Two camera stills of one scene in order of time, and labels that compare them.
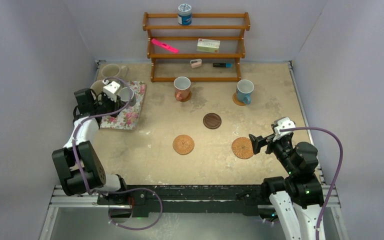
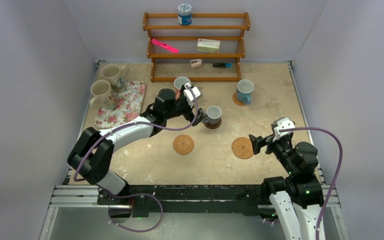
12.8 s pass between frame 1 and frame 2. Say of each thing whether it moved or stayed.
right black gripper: stayed
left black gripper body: moved
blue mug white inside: stayed
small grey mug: moved
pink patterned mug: stayed
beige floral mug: stayed
